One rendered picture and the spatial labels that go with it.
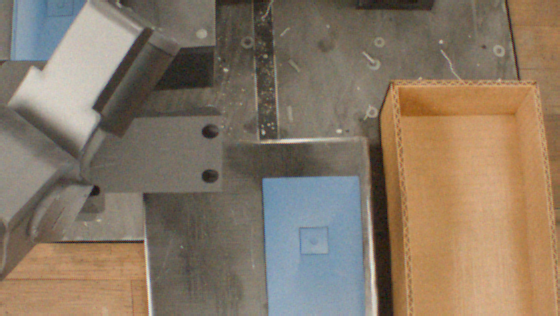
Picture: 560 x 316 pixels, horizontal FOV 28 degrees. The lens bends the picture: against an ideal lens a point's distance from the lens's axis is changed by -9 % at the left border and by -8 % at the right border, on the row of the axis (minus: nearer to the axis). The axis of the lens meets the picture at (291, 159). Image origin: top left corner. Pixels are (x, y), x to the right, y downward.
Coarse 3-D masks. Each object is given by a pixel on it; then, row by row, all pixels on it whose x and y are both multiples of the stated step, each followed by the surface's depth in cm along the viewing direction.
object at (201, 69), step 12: (180, 60) 87; (192, 60) 87; (204, 60) 88; (168, 72) 89; (180, 72) 90; (192, 72) 90; (204, 72) 90; (156, 84) 91; (168, 84) 92; (180, 84) 92; (192, 84) 92; (204, 84) 92
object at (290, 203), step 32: (288, 192) 88; (320, 192) 89; (352, 192) 89; (288, 224) 88; (320, 224) 88; (352, 224) 88; (288, 256) 87; (320, 256) 87; (352, 256) 87; (288, 288) 86; (320, 288) 86; (352, 288) 87
